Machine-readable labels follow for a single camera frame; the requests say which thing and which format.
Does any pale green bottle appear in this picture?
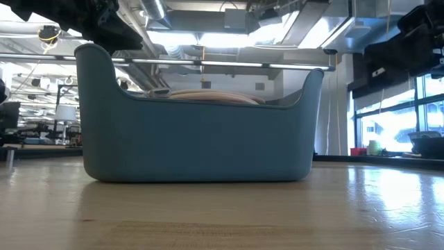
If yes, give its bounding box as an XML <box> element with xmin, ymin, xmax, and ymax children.
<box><xmin>366</xmin><ymin>140</ymin><xmax>382</xmax><ymax>156</ymax></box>

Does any black storage container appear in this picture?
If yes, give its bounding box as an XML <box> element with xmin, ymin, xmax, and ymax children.
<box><xmin>408</xmin><ymin>131</ymin><xmax>444</xmax><ymax>160</ymax></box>

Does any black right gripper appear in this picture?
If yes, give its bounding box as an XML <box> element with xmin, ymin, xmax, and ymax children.
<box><xmin>364</xmin><ymin>0</ymin><xmax>444</xmax><ymax>79</ymax></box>

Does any white shade table lamp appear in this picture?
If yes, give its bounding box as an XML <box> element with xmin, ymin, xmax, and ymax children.
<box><xmin>54</xmin><ymin>104</ymin><xmax>78</xmax><ymax>145</ymax></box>

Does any long horizontal light bar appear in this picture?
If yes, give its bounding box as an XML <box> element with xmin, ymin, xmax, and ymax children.
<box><xmin>0</xmin><ymin>53</ymin><xmax>336</xmax><ymax>73</ymax></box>

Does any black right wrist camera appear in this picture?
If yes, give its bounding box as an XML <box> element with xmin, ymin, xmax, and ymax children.
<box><xmin>397</xmin><ymin>3</ymin><xmax>436</xmax><ymax>35</ymax></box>

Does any blue plastic bin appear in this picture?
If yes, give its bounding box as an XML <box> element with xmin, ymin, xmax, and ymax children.
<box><xmin>74</xmin><ymin>43</ymin><xmax>325</xmax><ymax>184</ymax></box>

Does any black reel yellow cord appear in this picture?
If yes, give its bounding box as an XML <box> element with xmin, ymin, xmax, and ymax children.
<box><xmin>37</xmin><ymin>24</ymin><xmax>62</xmax><ymax>56</ymax></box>

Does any black computer monitor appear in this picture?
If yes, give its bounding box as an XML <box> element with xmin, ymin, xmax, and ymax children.
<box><xmin>0</xmin><ymin>101</ymin><xmax>21</xmax><ymax>140</ymax></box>

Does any white USB cable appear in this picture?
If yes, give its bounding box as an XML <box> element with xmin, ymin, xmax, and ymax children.
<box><xmin>169</xmin><ymin>93</ymin><xmax>261</xmax><ymax>106</ymax></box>

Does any black rectangular frame stand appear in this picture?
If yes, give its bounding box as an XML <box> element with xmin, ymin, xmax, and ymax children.
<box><xmin>56</xmin><ymin>83</ymin><xmax>79</xmax><ymax>140</ymax></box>

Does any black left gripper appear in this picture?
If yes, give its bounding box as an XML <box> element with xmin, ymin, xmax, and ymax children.
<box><xmin>34</xmin><ymin>0</ymin><xmax>144</xmax><ymax>56</ymax></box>

